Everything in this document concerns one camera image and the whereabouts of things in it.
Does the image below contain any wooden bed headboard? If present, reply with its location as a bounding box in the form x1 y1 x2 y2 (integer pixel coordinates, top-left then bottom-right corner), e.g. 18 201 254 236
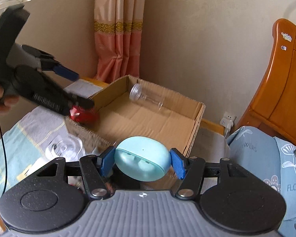
236 18 296 146

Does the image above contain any open cardboard box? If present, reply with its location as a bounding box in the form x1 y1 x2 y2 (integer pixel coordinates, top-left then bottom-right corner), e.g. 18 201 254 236
65 75 205 190

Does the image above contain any white wall power plug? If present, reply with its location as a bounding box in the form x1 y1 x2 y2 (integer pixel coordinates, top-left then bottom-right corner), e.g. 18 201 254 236
220 112 236 137

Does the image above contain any mint green earbud case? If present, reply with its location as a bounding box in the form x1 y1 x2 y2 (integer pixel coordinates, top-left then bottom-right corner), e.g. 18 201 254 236
114 136 171 182

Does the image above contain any person left hand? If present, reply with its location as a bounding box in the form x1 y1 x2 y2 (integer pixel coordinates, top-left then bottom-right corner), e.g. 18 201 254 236
0 86 20 116

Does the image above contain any clear plastic bottle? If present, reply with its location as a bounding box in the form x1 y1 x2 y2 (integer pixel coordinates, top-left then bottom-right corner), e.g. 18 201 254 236
129 84 165 110

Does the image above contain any blue floral bedsheet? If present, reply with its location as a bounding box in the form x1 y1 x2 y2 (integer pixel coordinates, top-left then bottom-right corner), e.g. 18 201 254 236
227 126 296 236

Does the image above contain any pink patterned curtain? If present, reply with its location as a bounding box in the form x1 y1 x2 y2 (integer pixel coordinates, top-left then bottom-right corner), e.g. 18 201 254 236
94 0 145 83

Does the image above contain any clear plastic spool dish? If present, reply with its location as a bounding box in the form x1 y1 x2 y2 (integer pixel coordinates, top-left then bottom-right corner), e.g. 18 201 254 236
45 134 86 162

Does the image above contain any blue floral pillow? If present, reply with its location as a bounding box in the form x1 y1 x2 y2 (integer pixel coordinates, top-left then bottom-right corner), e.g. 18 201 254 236
275 137 296 220

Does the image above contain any red green toy block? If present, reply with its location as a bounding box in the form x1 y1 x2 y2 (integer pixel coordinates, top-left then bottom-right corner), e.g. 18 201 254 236
69 106 99 124

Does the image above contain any checked grey blue tablecloth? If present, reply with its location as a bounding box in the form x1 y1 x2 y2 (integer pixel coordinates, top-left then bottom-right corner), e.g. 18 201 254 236
0 80 102 197

